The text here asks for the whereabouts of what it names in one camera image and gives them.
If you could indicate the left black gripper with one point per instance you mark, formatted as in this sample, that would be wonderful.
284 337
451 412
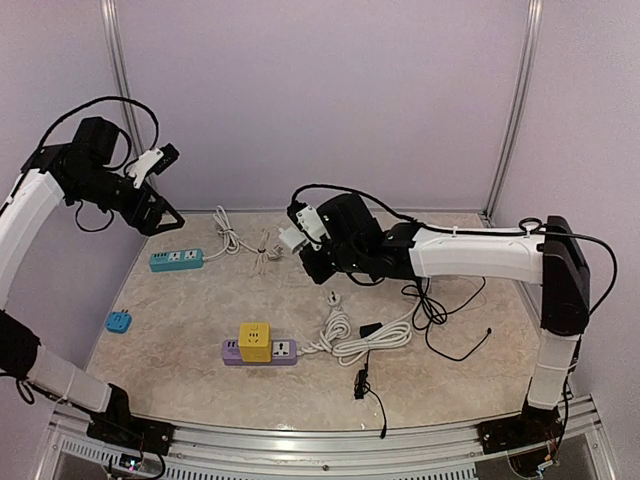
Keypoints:
148 224

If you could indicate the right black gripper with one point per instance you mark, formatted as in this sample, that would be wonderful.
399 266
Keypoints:
317 273

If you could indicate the white plug adapter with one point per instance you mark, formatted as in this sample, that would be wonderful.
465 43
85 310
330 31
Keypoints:
292 239

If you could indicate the purple power strip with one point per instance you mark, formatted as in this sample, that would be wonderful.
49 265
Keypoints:
283 352

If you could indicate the yellow cube socket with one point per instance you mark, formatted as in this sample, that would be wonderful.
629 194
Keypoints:
255 343

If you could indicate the blue plug adapter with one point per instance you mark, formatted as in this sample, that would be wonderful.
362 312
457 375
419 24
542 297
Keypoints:
118 322

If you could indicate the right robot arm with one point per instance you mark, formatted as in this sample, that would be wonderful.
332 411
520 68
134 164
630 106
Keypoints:
343 236

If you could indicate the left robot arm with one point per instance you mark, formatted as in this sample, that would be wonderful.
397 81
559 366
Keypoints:
77 209

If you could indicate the teal power strip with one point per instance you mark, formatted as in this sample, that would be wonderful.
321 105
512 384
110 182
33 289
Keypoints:
181 260

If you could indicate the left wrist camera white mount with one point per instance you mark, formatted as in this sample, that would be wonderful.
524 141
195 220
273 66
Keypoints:
153 161

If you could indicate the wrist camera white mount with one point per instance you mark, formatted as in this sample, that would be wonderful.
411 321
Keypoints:
153 161
308 222

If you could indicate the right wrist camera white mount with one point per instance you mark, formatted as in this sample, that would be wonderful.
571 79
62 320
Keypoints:
308 222

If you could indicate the black power adapter with cable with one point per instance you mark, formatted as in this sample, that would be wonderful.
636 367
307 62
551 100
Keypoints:
362 386

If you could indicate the left aluminium corner post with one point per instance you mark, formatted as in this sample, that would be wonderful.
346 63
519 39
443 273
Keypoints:
129 106

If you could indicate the aluminium corner post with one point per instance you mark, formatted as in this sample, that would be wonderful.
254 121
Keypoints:
129 106
518 106

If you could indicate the aluminium front rail frame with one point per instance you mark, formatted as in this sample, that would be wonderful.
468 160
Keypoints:
447 451

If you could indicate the right aluminium corner post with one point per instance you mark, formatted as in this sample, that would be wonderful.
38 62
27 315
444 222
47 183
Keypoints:
518 106

